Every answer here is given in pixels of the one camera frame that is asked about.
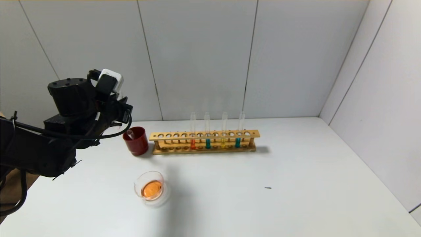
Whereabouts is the wooden test tube rack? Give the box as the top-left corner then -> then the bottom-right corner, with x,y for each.
150,130 -> 260,155

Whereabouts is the teal pigment glass test tube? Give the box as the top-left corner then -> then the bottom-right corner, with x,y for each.
204,112 -> 211,149
235,111 -> 245,148

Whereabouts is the red pigment glass test tube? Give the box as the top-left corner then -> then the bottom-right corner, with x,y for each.
190,112 -> 197,150

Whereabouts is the dark red cup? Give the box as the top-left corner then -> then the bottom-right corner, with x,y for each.
123,127 -> 149,156

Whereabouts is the clear glass beaker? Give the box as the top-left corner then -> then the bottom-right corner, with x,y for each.
134,171 -> 165,199

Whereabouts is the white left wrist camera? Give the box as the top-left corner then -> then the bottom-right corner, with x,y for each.
88,69 -> 124,96

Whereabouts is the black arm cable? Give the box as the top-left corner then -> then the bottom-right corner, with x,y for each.
0,104 -> 133,216

